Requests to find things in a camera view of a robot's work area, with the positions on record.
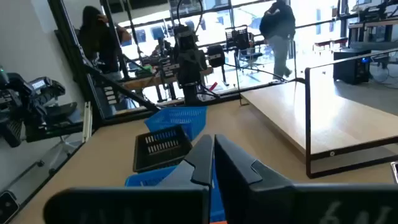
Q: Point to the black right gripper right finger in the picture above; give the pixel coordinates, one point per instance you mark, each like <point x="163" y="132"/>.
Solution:
<point x="236" y="174"/>

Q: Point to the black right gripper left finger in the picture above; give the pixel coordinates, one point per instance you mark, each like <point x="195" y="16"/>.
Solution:
<point x="199" y="155"/>

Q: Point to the blue slotted plastic basket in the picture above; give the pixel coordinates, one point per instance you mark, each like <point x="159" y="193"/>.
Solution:
<point x="183" y="119"/>
<point x="146" y="179"/>

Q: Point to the black slotted plastic basket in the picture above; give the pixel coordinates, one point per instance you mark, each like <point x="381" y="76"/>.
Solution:
<point x="160" y="149"/>

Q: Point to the orange slotted plastic basket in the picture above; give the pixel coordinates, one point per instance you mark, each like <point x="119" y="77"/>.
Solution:
<point x="219" y="222"/>

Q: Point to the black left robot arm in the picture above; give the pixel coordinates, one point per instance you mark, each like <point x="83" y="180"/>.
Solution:
<point x="188" y="62"/>

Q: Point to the wooden background workbench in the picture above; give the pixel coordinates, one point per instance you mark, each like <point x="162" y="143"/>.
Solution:
<point x="146" y="81"/>

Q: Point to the black office chair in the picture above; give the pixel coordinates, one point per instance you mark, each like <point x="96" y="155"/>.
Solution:
<point x="241" y="40"/>

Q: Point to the person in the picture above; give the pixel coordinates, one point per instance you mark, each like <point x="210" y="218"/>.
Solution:
<point x="99" y="40"/>
<point x="278" y="28"/>

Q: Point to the black computer tower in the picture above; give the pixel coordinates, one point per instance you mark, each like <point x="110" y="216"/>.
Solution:
<point x="351" y="67"/>

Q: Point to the black background machine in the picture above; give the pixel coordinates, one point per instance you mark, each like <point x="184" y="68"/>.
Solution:
<point x="28" y="99"/>

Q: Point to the black smartphone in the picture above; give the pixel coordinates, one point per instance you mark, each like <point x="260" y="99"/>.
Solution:
<point x="7" y="207"/>

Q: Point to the wooden shelf with black frame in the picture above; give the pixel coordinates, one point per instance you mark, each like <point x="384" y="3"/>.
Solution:
<point x="335" y="118"/>

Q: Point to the white metal bracket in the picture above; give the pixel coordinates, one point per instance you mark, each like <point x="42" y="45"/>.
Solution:
<point x="87" y="121"/>

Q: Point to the black metal rig frame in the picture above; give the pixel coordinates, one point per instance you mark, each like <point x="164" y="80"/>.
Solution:
<point x="74" y="53"/>

